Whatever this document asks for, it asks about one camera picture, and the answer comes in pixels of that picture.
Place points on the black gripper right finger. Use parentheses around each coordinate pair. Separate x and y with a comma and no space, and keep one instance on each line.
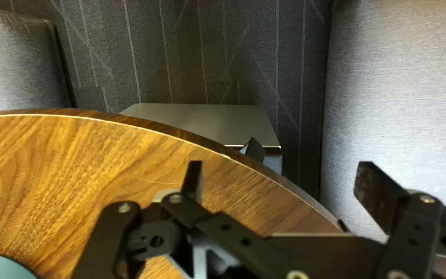
(414,227)

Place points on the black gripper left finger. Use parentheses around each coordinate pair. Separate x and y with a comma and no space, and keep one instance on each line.
(217,230)

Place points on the gray sofa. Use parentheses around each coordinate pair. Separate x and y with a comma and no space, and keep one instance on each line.
(398,103)

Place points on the gray upholstered chair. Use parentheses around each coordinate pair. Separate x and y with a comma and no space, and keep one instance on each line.
(11,68)

